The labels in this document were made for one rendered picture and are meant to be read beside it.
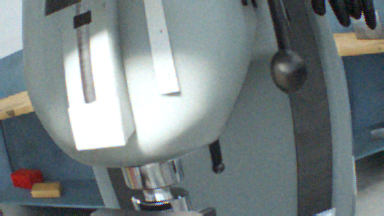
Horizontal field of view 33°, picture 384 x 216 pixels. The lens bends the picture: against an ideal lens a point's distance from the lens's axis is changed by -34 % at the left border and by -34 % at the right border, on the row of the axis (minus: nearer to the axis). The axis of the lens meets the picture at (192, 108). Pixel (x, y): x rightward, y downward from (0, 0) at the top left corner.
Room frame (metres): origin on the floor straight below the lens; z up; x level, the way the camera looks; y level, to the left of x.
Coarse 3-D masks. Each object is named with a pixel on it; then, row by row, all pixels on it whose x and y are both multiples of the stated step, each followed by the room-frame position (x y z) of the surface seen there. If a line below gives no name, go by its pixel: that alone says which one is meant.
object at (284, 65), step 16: (272, 0) 0.62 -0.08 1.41; (272, 16) 0.60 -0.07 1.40; (288, 32) 0.58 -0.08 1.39; (288, 48) 0.56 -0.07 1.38; (272, 64) 0.55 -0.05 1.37; (288, 64) 0.54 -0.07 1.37; (304, 64) 0.55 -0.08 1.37; (272, 80) 0.55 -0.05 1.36; (288, 80) 0.54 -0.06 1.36; (304, 80) 0.54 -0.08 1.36
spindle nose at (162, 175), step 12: (132, 168) 0.65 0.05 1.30; (144, 168) 0.65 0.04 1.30; (156, 168) 0.65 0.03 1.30; (168, 168) 0.65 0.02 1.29; (180, 168) 0.66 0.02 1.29; (132, 180) 0.65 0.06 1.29; (144, 180) 0.65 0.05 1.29; (156, 180) 0.65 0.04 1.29; (168, 180) 0.65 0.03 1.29; (180, 180) 0.66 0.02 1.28
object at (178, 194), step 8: (176, 192) 0.67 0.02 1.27; (184, 192) 0.66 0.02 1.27; (136, 200) 0.66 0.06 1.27; (144, 200) 0.65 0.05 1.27; (152, 200) 0.65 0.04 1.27; (160, 200) 0.65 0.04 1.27; (168, 200) 0.65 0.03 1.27; (176, 200) 0.65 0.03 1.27; (184, 200) 0.66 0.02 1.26; (136, 208) 0.66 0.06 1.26; (144, 208) 0.65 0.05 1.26; (152, 208) 0.65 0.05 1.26; (160, 208) 0.65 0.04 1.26; (168, 208) 0.65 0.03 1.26
